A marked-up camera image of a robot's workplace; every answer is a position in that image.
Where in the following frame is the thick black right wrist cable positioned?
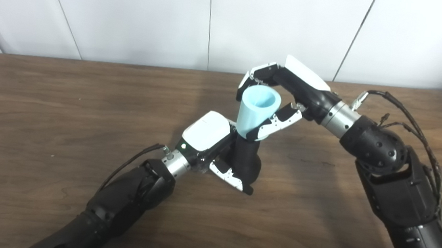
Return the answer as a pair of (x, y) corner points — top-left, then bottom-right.
(337, 87), (442, 248)

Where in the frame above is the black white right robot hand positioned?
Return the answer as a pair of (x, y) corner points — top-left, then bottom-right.
(232, 50), (343, 149)

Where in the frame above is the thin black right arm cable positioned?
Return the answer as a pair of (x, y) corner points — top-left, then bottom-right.
(370, 112), (442, 210)

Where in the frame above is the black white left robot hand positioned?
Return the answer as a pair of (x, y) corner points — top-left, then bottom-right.
(170, 108), (262, 196)

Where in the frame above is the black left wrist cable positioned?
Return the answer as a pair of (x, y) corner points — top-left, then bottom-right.
(97, 138), (173, 200)

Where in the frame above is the light-blue hose piece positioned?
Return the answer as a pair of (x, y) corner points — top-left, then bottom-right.
(235, 83), (283, 143)

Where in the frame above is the black flared nozzle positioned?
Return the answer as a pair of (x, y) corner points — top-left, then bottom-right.
(226, 133), (265, 187)

